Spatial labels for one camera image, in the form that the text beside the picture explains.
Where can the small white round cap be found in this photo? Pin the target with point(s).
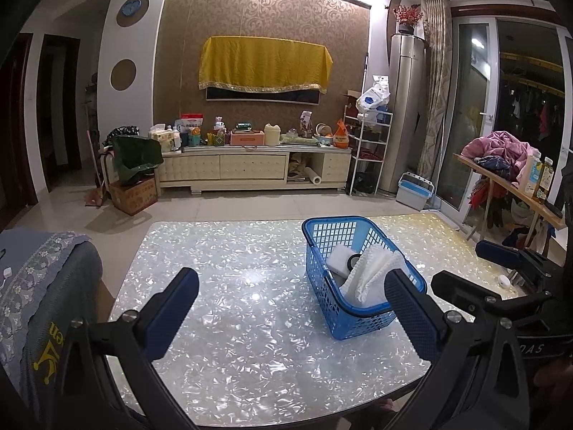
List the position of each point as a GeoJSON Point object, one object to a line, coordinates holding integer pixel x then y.
{"type": "Point", "coordinates": [504, 281]}

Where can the tissue box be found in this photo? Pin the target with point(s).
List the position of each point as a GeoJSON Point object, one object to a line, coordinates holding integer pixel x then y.
{"type": "Point", "coordinates": [162, 139]}

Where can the blue and white bin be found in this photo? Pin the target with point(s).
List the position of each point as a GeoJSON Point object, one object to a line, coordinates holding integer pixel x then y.
{"type": "Point", "coordinates": [414, 195]}

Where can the cardboard box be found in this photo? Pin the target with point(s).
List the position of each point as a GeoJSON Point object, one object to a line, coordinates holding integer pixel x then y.
{"type": "Point", "coordinates": [134, 197]}

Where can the dark green bag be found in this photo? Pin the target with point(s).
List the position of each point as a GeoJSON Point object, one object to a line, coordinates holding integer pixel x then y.
{"type": "Point", "coordinates": [136, 156]}

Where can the dark wooden door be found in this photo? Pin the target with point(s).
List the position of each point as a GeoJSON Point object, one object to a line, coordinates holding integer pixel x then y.
{"type": "Point", "coordinates": [18, 121]}

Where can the red and white box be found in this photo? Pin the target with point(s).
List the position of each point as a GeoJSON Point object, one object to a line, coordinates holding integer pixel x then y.
{"type": "Point", "coordinates": [192, 122]}

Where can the blue plastic basket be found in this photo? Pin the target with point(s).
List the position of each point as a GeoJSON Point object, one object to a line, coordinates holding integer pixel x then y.
{"type": "Point", "coordinates": [322, 277]}

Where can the glass sliding door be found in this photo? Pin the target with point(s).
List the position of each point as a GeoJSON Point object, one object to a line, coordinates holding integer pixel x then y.
{"type": "Point", "coordinates": [470, 98]}

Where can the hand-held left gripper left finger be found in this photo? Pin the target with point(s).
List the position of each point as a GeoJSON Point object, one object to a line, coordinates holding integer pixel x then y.
{"type": "Point", "coordinates": [172, 318]}

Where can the white printed bag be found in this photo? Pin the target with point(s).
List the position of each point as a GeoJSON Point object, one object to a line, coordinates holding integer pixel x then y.
{"type": "Point", "coordinates": [374, 96]}

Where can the cream tv cabinet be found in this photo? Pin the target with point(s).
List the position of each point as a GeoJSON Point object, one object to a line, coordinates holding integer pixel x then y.
{"type": "Point", "coordinates": [250, 165]}

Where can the broom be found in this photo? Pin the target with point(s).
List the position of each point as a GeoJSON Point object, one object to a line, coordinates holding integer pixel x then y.
{"type": "Point", "coordinates": [95, 199]}

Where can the orange bag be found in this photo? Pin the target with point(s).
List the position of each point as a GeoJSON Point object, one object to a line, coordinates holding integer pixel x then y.
{"type": "Point", "coordinates": [342, 136]}

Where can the pale green folded cloth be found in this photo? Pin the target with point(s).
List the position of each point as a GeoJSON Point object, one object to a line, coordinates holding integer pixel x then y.
{"type": "Point", "coordinates": [300, 140]}

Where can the standing air conditioner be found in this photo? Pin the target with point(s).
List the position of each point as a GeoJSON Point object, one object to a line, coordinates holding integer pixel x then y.
{"type": "Point", "coordinates": [403, 98]}

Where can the hanging dark clothes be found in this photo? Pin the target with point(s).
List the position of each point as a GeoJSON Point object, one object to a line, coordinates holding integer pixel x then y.
{"type": "Point", "coordinates": [488, 201]}

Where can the pink box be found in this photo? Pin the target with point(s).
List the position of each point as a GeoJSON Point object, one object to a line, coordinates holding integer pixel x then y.
{"type": "Point", "coordinates": [247, 138]}

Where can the red flowers in vase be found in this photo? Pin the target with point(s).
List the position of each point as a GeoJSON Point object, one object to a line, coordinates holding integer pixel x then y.
{"type": "Point", "coordinates": [406, 28]}

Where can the white towel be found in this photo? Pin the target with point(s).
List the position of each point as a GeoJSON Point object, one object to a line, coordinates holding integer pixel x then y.
{"type": "Point", "coordinates": [371, 277]}

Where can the patterned beige curtain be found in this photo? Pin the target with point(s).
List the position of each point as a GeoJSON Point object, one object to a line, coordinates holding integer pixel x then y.
{"type": "Point", "coordinates": [436, 76]}

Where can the blue wall clock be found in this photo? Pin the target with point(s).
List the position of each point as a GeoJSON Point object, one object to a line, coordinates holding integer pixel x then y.
{"type": "Point", "coordinates": [131, 8]}

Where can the black wall television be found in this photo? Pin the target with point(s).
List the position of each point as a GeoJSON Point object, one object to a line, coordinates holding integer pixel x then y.
{"type": "Point", "coordinates": [304, 97]}

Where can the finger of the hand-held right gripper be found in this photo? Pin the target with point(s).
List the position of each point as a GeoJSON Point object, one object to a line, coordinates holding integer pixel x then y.
{"type": "Point", "coordinates": [456, 286]}
{"type": "Point", "coordinates": [497, 251]}

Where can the white paper roll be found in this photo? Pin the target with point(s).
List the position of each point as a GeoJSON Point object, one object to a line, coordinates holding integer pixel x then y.
{"type": "Point", "coordinates": [313, 175]}

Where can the brown printed bag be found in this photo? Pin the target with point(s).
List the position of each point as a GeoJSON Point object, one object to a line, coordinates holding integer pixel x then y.
{"type": "Point", "coordinates": [306, 123]}

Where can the wooden side table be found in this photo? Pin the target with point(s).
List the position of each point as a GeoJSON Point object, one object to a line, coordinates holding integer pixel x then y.
{"type": "Point", "coordinates": [492, 177]}

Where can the dark blue clothes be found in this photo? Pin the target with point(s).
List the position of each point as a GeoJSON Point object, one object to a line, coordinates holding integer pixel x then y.
{"type": "Point", "coordinates": [492, 165]}

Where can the yellow liquid bottle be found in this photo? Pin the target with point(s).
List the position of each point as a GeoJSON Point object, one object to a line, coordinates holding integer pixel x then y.
{"type": "Point", "coordinates": [544, 183]}

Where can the white metal rack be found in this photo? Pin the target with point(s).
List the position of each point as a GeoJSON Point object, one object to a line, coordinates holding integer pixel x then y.
{"type": "Point", "coordinates": [369, 142]}

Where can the yellow cover cloth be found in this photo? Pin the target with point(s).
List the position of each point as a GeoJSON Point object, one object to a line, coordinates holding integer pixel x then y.
{"type": "Point", "coordinates": [264, 60]}

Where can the pink clothes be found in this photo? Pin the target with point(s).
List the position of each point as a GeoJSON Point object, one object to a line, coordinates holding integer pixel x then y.
{"type": "Point", "coordinates": [501, 143]}

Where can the chair with grey-blue cover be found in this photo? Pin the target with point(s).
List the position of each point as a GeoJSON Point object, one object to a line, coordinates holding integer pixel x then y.
{"type": "Point", "coordinates": [44, 286]}

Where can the beige jar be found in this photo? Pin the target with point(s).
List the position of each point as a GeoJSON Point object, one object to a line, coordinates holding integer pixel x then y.
{"type": "Point", "coordinates": [272, 134]}

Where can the white plastic bottle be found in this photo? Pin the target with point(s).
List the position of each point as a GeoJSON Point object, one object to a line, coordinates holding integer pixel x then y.
{"type": "Point", "coordinates": [530, 174]}

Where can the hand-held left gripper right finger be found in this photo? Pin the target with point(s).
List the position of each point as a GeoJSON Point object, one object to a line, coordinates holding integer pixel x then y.
{"type": "Point", "coordinates": [412, 318]}

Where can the white foam roll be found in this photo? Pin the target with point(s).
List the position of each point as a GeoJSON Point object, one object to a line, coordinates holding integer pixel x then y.
{"type": "Point", "coordinates": [338, 260]}

